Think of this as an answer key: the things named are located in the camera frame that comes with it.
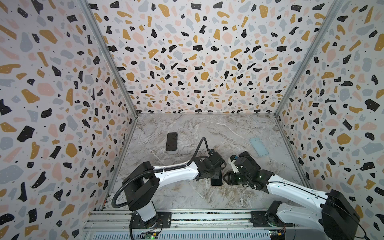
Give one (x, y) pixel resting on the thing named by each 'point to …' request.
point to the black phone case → (171, 141)
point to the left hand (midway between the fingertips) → (218, 171)
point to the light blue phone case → (257, 143)
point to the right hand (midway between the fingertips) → (222, 175)
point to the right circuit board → (277, 234)
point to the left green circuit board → (151, 235)
